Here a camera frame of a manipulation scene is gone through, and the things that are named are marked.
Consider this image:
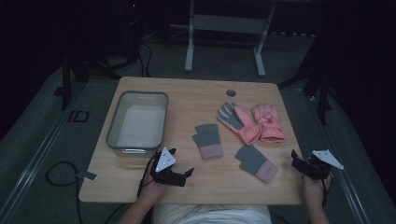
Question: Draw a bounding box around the black metal stand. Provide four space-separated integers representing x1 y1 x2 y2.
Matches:
277 29 337 126
53 50 140 112

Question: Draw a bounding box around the pink glove with grey palm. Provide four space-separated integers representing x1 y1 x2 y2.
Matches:
217 101 263 147

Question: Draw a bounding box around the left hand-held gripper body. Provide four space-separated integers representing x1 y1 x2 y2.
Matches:
150 147 189 188

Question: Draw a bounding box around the white metal desk frame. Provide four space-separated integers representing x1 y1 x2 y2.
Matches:
184 0 276 77

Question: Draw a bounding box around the pink glove with printed back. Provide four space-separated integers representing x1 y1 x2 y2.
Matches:
250 104 287 145

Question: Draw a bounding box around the grey and pink knit glove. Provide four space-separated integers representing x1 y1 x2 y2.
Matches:
234 144 279 184
191 123 225 161

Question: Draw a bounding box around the black rectangular floor bracket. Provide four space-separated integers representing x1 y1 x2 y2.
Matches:
67 109 91 124

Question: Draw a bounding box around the small grey plug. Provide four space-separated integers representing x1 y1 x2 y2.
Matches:
76 171 98 182

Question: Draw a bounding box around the person's white shirt torso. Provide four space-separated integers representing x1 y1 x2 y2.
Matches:
152 203 273 224

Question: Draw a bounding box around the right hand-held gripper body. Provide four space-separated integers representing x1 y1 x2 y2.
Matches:
299 149 346 182

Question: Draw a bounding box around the person's left hand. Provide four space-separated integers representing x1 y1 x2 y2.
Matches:
138 169 168 203

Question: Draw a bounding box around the black floor cable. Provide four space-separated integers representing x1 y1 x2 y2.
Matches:
45 161 84 224

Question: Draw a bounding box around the grey plastic bin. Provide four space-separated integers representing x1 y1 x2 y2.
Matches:
105 90 170 158

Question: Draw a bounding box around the metal floor rail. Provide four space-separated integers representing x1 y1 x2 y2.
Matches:
303 88 373 224
0 78 92 224

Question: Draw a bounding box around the person's right hand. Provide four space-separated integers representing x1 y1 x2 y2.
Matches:
301 174 332 203

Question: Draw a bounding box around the right hand-held gripper cable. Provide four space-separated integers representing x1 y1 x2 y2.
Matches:
320 173 334 208

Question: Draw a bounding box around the left hand-held gripper cable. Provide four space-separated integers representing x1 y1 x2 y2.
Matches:
104 154 158 224

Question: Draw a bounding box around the hand-held gripper cable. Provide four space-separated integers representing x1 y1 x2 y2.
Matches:
320 173 334 208
104 154 158 224

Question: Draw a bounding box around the black cable by stand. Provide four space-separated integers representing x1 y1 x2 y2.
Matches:
135 38 154 78

